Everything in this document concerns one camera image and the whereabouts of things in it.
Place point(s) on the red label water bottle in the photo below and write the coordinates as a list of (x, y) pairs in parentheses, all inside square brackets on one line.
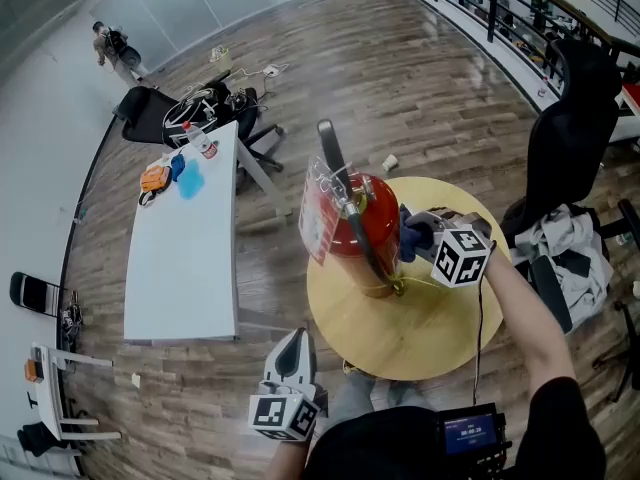
[(200, 142)]

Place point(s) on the round yellow wooden table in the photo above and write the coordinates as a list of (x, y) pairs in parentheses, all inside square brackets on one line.
[(425, 328)]

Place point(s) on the black white backpack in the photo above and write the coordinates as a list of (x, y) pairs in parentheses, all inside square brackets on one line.
[(192, 113)]

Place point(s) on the grey clothing pile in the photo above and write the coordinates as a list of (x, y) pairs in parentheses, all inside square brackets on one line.
[(560, 233)]

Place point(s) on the orange pouch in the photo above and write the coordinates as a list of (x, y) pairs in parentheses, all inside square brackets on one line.
[(155, 180)]

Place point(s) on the black garment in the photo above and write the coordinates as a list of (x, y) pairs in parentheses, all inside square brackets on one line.
[(40, 439)]

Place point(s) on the white paper cup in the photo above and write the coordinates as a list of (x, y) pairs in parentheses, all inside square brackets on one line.
[(389, 162)]

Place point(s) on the person's black shirt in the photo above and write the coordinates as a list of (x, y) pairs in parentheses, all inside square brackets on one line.
[(380, 443)]

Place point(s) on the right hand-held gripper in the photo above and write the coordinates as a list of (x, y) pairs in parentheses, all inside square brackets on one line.
[(460, 258)]

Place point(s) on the person's right forearm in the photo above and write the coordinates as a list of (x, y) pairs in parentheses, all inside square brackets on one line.
[(530, 328)]

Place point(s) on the green label plastic bottle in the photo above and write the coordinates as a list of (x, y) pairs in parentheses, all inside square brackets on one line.
[(622, 239)]

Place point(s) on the orange box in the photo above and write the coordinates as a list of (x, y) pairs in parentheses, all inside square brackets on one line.
[(33, 371)]

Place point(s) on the dark blue cloth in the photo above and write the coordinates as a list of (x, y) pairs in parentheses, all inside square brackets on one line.
[(412, 240)]

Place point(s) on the red fire extinguisher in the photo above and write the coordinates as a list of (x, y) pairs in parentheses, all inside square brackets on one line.
[(380, 208)]

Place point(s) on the small beige basket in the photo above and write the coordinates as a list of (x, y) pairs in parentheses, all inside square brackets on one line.
[(221, 59)]

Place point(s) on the black metal railing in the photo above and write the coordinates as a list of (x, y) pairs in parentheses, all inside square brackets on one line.
[(492, 13)]

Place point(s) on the person's left shoe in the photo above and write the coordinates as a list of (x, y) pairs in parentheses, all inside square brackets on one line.
[(351, 367)]

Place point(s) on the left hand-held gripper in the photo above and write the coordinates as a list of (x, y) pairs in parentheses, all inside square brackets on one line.
[(277, 413)]

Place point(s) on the light blue cloth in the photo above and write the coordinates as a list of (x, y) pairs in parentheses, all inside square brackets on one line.
[(191, 182)]

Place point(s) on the person's left forearm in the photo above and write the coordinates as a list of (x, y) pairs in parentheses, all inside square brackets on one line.
[(290, 460)]

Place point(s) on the black mesh office chair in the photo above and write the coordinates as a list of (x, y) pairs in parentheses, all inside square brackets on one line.
[(570, 148)]

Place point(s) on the dark blue pouch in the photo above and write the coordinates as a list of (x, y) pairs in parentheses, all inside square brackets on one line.
[(177, 168)]

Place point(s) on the white paper sheet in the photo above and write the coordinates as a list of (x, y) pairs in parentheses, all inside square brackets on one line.
[(136, 380)]

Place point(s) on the white power strip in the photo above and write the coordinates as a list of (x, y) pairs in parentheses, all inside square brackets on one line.
[(270, 71)]

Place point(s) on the white desk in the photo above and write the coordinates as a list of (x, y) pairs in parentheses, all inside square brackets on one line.
[(180, 278)]

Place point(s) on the black chest-mounted screen device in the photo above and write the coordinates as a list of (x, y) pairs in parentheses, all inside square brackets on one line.
[(470, 433)]

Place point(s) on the red top white table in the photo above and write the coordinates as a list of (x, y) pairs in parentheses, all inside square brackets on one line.
[(631, 100)]

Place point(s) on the person's grey trousers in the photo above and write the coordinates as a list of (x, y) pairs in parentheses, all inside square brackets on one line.
[(350, 398)]

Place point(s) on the small white table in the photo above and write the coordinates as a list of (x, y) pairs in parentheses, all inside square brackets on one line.
[(50, 393)]

